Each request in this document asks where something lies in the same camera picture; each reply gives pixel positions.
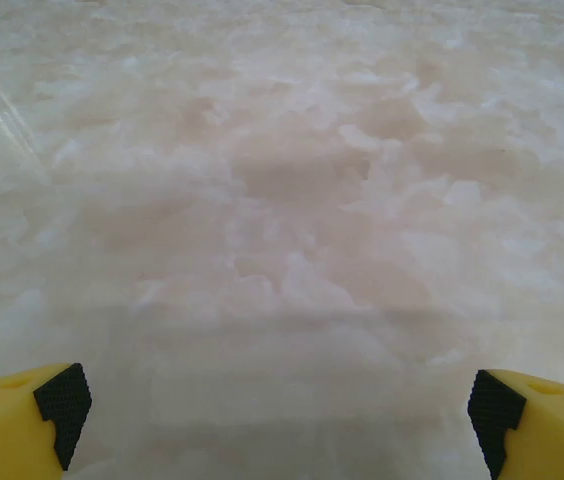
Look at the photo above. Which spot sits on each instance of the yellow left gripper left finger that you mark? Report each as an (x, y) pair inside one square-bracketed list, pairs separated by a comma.
[(2, 430)]

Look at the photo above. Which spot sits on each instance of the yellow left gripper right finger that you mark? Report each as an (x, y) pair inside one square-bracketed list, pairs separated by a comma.
[(557, 430)]

